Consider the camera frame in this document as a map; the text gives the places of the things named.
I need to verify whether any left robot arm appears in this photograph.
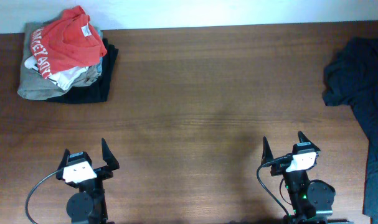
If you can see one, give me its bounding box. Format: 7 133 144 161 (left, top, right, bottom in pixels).
56 139 120 224

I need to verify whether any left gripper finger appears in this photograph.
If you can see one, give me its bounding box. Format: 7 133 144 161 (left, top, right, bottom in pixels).
57 149 70 170
102 138 120 170

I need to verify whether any black folded garment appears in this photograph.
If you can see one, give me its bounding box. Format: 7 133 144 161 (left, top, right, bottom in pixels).
46 38 118 104

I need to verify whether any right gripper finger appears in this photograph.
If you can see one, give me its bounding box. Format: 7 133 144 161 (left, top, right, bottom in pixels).
297 131 313 146
261 136 274 165

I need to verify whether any beige folded garment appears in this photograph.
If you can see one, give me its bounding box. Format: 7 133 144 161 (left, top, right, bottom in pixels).
17 22 103 100

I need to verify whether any dark green t-shirt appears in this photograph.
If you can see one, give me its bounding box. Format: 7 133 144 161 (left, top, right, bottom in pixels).
323 37 378 223

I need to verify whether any white folded garment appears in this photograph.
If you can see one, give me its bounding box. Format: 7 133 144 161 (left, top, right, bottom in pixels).
24 56 89 90

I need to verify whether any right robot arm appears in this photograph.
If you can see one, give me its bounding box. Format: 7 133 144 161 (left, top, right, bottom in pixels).
256 131 336 224

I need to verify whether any red printed t-shirt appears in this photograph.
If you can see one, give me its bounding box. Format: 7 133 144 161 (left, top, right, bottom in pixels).
30 6 107 79

